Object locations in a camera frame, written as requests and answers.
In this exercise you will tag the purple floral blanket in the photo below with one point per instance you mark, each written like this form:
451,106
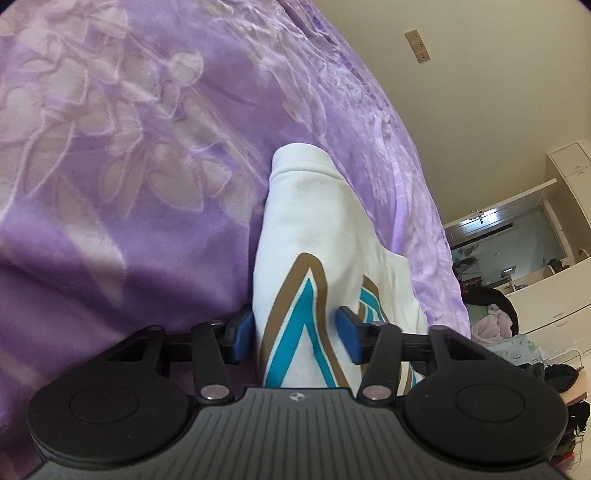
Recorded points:
138,161

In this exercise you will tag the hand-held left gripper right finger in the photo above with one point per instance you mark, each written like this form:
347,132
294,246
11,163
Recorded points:
348,334

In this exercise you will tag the white printed small shirt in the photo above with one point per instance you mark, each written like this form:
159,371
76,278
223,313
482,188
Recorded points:
314,240

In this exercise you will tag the wall mirror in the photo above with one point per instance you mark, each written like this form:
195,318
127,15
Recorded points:
512,244

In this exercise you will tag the white tall cabinet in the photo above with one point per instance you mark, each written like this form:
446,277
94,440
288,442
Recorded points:
572,194

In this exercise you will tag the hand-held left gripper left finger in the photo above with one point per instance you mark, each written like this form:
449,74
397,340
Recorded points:
242,337

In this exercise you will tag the white drawer desk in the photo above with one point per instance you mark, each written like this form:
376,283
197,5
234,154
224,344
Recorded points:
554,300

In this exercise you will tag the pile of dark clothes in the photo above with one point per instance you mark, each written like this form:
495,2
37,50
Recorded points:
561,383

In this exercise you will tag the beige wall socket plate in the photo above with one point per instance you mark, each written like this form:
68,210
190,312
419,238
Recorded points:
418,46

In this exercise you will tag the green printed tissue pack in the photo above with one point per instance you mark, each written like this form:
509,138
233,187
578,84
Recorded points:
519,348

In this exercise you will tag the pink fluffy cloth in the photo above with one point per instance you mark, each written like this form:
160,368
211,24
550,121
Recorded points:
491,323

